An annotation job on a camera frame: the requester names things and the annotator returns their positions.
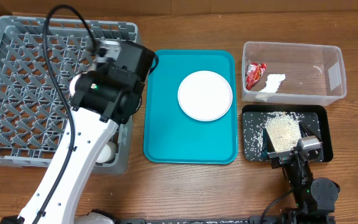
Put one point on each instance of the black food waste tray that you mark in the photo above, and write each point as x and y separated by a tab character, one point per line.
314	117

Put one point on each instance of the pile of rice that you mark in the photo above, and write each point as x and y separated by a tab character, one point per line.
282	127

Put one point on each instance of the clear plastic bin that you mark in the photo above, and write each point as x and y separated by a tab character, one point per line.
315	74

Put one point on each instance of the large white plate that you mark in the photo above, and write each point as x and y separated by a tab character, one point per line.
205	96

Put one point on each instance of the red snack wrapper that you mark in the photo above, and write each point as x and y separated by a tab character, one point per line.
254	73

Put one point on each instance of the grey plastic dish rack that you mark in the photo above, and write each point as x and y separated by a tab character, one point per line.
32	117

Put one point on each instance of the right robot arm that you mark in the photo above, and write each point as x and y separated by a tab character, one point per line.
315	198

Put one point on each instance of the white napkin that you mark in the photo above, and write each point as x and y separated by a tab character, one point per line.
272	85

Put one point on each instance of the white rice bowl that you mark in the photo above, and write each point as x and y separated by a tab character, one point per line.
72	85

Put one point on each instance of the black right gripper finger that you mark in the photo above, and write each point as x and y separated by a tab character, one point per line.
267	144
304	130

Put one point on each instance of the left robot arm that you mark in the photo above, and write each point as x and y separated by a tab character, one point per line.
102	100

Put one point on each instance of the teal plastic tray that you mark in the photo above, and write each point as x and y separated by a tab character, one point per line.
171	136

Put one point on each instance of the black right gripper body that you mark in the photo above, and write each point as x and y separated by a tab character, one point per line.
281	160

